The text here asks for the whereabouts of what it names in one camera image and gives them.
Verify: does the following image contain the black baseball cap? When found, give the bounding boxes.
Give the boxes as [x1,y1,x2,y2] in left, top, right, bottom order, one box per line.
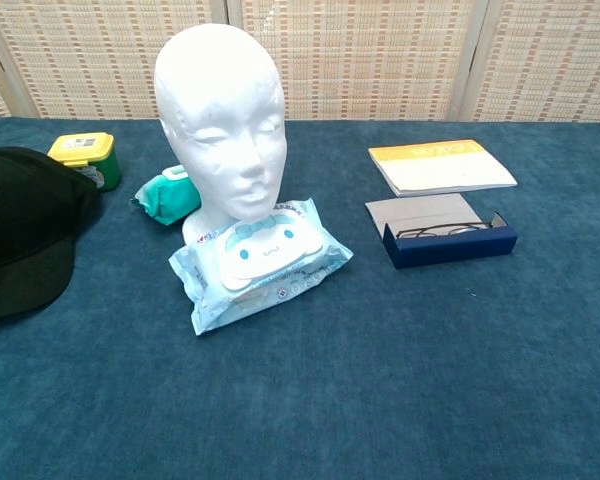
[0,146,102,324]

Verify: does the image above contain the white foam mannequin head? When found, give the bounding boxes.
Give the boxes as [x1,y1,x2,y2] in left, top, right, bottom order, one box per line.
[154,20,288,242]

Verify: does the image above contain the green tub with yellow lid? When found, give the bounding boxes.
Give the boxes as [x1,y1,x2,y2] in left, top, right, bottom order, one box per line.
[46,131,123,193]

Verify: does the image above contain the green wet wipes pack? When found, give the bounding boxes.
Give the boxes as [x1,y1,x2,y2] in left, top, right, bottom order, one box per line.
[129,166,203,228]

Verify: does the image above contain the light blue cartoon wipes pack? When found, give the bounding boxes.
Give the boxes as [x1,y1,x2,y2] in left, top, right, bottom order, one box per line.
[168,197,355,337]

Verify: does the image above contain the black rimmed eyeglasses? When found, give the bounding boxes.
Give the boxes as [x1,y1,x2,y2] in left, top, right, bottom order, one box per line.
[396,219,495,241]

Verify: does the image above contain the woven bamboo folding screen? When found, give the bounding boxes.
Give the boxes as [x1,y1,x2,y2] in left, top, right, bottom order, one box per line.
[0,0,600,124]

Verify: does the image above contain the navy blue glasses case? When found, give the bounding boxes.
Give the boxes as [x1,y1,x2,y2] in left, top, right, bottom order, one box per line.
[364,193,519,271]

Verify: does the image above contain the yellow and white booklet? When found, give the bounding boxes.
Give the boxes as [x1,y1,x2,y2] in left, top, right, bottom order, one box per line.
[368,138,519,198]

